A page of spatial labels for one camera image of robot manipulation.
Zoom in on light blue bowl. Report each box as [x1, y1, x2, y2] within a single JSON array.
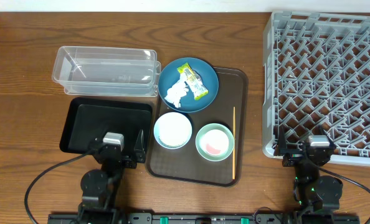
[[153, 112, 192, 149]]

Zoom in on white cup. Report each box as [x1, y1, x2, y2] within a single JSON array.
[[200, 129, 229, 156]]

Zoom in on white tissue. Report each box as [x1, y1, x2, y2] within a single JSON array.
[[164, 73, 189, 108]]

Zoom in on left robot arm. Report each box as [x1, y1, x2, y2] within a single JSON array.
[[71, 129, 145, 224]]

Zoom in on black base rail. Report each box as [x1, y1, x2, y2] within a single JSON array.
[[47, 213, 360, 224]]

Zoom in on wooden chopstick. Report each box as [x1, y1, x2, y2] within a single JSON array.
[[232, 106, 236, 180]]

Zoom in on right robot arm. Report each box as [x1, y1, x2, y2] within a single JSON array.
[[274, 128, 343, 223]]

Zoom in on clear plastic bin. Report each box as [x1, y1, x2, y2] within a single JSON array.
[[52, 46, 161, 97]]

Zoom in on yellow green snack wrapper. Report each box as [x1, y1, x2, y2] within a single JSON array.
[[177, 63, 209, 100]]

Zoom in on grey dishwasher rack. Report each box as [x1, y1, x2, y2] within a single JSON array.
[[262, 11, 370, 167]]

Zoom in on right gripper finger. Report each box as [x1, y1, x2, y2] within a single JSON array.
[[277, 126, 287, 150], [318, 125, 336, 149]]

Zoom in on mint green bowl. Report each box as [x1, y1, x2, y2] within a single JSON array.
[[196, 123, 235, 162]]

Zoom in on dark blue plate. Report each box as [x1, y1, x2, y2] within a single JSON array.
[[158, 57, 219, 113]]

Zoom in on black plastic bin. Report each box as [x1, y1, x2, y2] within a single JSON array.
[[59, 97, 153, 154]]

